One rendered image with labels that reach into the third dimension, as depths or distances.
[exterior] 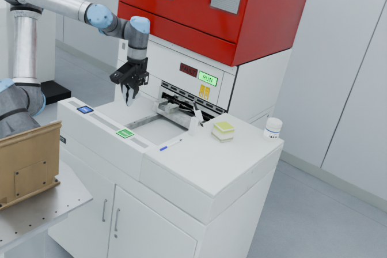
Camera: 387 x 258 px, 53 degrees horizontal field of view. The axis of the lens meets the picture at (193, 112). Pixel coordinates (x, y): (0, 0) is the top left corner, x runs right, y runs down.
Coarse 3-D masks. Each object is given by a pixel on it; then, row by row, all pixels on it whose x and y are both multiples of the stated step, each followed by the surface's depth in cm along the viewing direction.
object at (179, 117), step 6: (156, 108) 213; (162, 108) 212; (162, 114) 211; (168, 114) 208; (174, 114) 209; (180, 114) 210; (186, 114) 211; (174, 120) 207; (180, 120) 204; (186, 120) 205; (186, 126) 203
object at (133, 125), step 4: (148, 116) 207; (152, 116) 208; (156, 116) 211; (160, 116) 214; (136, 120) 201; (140, 120) 202; (144, 120) 203; (148, 120) 206; (152, 120) 210; (128, 124) 196; (132, 124) 197; (136, 124) 200; (140, 124) 202; (128, 128) 195; (132, 128) 198
